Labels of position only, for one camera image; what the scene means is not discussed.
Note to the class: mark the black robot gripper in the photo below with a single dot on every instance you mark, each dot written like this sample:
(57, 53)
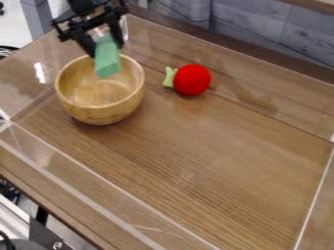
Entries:
(87, 16)

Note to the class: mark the green rectangular block stick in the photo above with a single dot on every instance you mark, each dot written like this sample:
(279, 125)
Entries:
(107, 57)

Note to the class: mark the light wooden bowl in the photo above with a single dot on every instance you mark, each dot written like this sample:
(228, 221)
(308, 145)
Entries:
(100, 101)

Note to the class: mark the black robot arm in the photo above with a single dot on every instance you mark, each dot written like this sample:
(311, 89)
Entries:
(88, 15)

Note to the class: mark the red felt tomato toy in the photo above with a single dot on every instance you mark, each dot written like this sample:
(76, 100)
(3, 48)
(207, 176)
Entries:
(190, 80)

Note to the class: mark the black table leg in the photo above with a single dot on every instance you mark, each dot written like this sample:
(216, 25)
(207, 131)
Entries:
(41, 216)

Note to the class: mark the grey post at back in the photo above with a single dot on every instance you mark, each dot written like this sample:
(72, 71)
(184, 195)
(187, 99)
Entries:
(37, 16)

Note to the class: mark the clear acrylic tray enclosure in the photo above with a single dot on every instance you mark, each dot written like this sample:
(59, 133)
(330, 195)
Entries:
(223, 171)

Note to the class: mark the black bracket with bolt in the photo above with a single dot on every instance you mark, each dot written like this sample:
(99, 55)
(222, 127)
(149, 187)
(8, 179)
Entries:
(45, 238)

